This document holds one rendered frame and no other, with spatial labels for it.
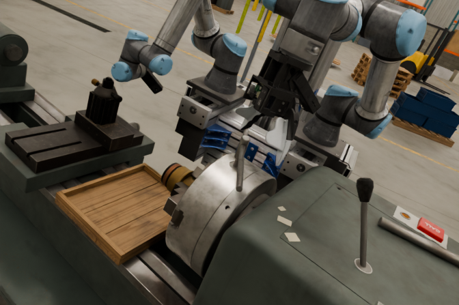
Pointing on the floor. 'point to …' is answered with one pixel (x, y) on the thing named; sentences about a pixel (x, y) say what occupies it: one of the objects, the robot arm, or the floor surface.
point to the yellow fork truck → (416, 61)
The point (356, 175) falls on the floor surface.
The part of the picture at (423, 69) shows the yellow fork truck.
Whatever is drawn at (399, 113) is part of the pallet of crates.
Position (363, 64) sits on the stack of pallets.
